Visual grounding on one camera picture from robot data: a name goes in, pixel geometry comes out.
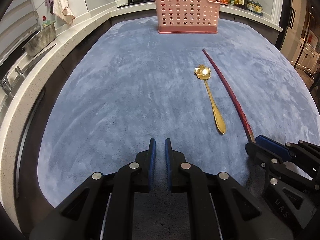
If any dark red chopstick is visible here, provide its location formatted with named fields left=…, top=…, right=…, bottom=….
left=202, top=49, right=255, bottom=142

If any gold flower spoon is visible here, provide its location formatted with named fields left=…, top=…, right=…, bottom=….
left=194, top=64, right=226, bottom=134

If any white kitchen countertop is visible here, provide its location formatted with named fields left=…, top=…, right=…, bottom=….
left=0, top=0, right=283, bottom=230

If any steel kitchen sink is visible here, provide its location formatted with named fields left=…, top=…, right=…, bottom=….
left=1, top=42, right=57, bottom=124

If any blue-grey table cloth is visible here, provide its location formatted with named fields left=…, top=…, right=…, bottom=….
left=37, top=17, right=319, bottom=239

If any spice jar rack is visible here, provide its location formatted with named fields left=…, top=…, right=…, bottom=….
left=247, top=0, right=263, bottom=16

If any chrome faucet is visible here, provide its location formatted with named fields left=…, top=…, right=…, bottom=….
left=1, top=72, right=12, bottom=95

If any pink perforated utensil holder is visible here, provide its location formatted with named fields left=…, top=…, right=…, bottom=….
left=155, top=0, right=220, bottom=34

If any steel colander bowl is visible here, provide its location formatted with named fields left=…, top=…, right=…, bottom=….
left=23, top=21, right=56, bottom=56

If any green dish soap bottle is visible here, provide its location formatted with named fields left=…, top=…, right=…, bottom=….
left=42, top=16, right=51, bottom=28

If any white hanging towel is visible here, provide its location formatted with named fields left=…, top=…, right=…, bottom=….
left=53, top=0, right=75, bottom=24

